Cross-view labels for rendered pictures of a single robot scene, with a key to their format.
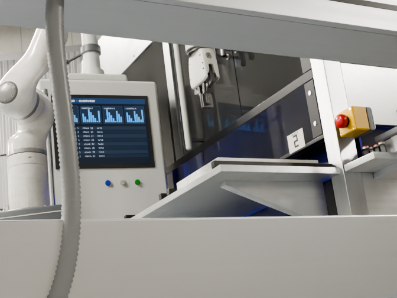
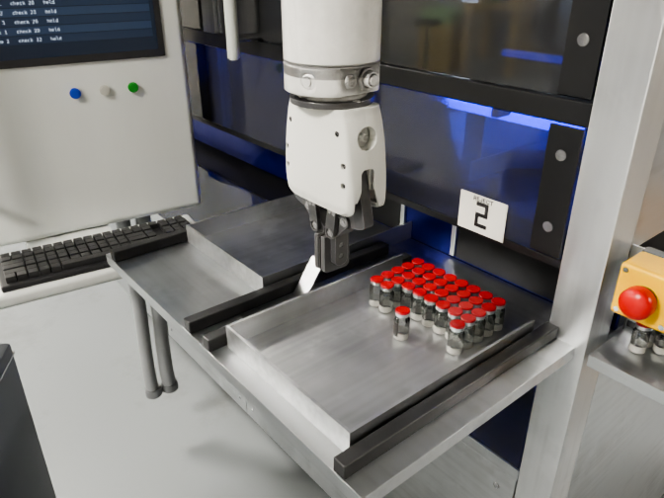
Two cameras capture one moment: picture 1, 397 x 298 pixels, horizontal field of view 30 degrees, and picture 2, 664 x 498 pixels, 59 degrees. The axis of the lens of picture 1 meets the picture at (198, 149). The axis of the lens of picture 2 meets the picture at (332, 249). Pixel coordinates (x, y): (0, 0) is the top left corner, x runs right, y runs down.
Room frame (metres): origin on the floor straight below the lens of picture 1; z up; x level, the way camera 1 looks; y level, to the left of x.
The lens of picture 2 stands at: (1.49, 0.05, 1.37)
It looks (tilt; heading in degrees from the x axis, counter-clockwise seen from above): 27 degrees down; 350
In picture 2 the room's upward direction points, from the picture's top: straight up
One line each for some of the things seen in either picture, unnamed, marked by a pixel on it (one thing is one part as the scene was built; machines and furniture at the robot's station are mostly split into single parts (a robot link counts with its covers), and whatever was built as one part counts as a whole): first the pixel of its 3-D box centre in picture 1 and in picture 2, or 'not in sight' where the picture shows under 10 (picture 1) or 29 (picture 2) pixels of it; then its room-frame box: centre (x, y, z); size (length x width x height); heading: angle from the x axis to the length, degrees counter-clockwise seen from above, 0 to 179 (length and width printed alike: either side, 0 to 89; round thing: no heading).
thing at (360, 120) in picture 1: (354, 122); (656, 289); (2.04, -0.46, 0.99); 0.08 x 0.07 x 0.07; 120
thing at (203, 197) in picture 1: (232, 200); (327, 291); (2.31, -0.09, 0.87); 0.70 x 0.48 x 0.02; 30
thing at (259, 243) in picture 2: not in sight; (299, 231); (2.50, -0.06, 0.90); 0.34 x 0.26 x 0.04; 120
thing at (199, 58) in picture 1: (202, 67); (331, 145); (2.01, -0.04, 1.21); 0.10 x 0.07 x 0.11; 30
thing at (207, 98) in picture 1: (208, 94); (342, 242); (2.00, -0.05, 1.12); 0.03 x 0.03 x 0.07; 30
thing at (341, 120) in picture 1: (342, 121); (638, 301); (2.02, -0.42, 0.99); 0.04 x 0.04 x 0.04; 30
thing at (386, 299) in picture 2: not in sight; (386, 296); (2.23, -0.16, 0.90); 0.02 x 0.02 x 0.05
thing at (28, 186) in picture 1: (28, 187); not in sight; (2.15, 0.52, 0.95); 0.19 x 0.19 x 0.18
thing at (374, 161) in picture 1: (377, 162); (658, 362); (2.05, -0.50, 0.87); 0.14 x 0.13 x 0.02; 120
